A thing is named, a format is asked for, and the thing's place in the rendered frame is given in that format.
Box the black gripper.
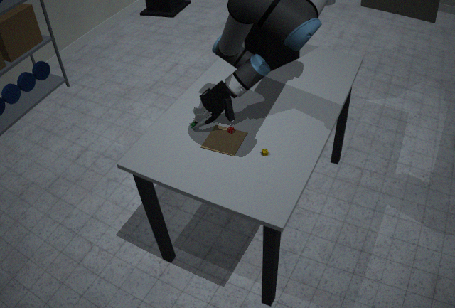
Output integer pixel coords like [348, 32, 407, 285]
[191, 81, 237, 129]

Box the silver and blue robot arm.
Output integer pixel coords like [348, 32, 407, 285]
[212, 0, 328, 97]

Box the tan mat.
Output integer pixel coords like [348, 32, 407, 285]
[201, 125, 247, 156]

